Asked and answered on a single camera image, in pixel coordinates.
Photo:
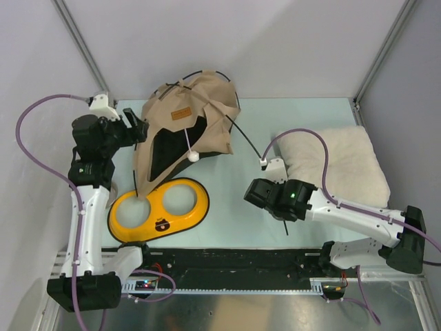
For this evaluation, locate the steel pet bowl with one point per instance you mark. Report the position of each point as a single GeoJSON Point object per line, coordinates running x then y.
{"type": "Point", "coordinates": [113, 193]}

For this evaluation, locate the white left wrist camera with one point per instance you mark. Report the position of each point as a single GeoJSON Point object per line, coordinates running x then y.
{"type": "Point", "coordinates": [103, 105]}

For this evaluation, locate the black tent pole front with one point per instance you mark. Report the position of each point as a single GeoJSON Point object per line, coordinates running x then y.
{"type": "Point", "coordinates": [162, 91]}

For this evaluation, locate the white pompom toy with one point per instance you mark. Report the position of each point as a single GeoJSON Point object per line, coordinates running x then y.
{"type": "Point", "coordinates": [193, 156]}

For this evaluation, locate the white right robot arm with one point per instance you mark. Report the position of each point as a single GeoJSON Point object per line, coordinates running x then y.
{"type": "Point", "coordinates": [392, 237]}

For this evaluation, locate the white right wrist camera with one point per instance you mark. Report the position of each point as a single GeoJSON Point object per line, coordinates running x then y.
{"type": "Point", "coordinates": [274, 170]}

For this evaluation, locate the aluminium frame post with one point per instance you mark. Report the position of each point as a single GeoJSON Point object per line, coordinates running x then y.
{"type": "Point", "coordinates": [394, 32]}
{"type": "Point", "coordinates": [69, 22]}

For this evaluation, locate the cream fluffy cushion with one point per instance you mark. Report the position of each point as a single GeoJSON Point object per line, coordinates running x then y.
{"type": "Point", "coordinates": [353, 171]}

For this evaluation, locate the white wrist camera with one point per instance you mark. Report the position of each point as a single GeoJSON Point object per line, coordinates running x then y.
{"type": "Point", "coordinates": [274, 170]}
{"type": "Point", "coordinates": [103, 105]}

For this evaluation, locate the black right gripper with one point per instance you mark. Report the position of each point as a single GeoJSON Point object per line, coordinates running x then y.
{"type": "Point", "coordinates": [281, 185]}

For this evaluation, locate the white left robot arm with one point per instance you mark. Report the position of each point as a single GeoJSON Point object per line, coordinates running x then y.
{"type": "Point", "coordinates": [86, 282]}

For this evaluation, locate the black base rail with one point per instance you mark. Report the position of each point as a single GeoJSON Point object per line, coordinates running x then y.
{"type": "Point", "coordinates": [237, 269]}

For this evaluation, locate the small circuit board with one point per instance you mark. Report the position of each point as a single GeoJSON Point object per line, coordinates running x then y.
{"type": "Point", "coordinates": [145, 285]}

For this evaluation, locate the left aluminium frame post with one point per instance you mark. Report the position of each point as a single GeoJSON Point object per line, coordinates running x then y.
{"type": "Point", "coordinates": [69, 22]}

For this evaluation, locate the right aluminium frame post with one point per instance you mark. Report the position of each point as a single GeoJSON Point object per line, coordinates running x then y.
{"type": "Point", "coordinates": [394, 32]}

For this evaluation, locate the beige fabric pet tent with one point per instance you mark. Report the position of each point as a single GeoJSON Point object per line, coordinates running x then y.
{"type": "Point", "coordinates": [195, 115]}

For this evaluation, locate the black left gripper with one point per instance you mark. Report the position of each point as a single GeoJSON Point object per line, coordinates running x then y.
{"type": "Point", "coordinates": [138, 132]}

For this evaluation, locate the yellow double bowl holder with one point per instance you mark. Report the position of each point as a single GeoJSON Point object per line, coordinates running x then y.
{"type": "Point", "coordinates": [160, 222]}

